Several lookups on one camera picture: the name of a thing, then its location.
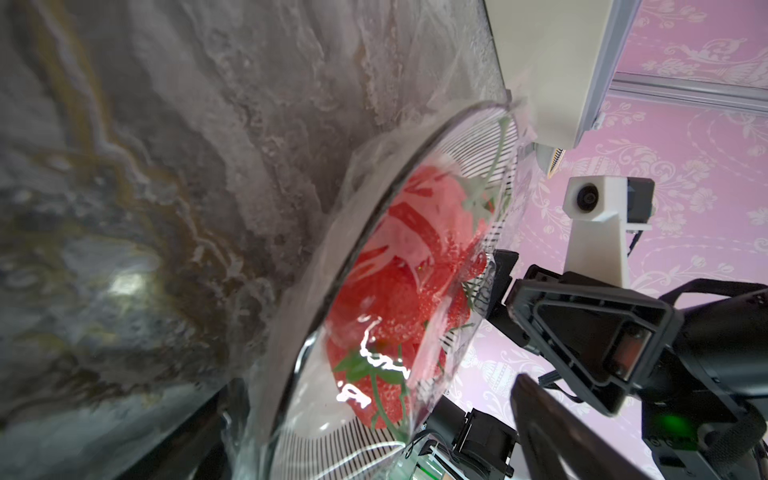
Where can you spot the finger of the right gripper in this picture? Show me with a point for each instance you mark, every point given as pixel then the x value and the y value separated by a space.
pixel 497 313

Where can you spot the beige plastic wrap dispenser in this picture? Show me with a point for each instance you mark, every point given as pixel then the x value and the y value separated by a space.
pixel 560 56

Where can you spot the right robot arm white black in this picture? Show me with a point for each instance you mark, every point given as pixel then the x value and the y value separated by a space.
pixel 733 454

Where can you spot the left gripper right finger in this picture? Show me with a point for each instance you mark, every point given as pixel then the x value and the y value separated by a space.
pixel 556 445

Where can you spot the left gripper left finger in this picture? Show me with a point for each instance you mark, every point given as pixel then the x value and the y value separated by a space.
pixel 196 448

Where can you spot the striped plate of strawberries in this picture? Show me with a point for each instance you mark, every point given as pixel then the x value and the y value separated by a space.
pixel 298 426

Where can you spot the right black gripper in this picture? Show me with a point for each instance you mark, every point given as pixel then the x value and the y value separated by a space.
pixel 696 357

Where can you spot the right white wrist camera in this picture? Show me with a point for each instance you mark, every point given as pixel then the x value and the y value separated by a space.
pixel 603 211

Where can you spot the patterned plate with peaches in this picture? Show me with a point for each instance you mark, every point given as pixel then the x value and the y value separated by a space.
pixel 548 158

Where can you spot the red strawberries pile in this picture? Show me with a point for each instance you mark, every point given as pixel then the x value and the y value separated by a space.
pixel 413 271

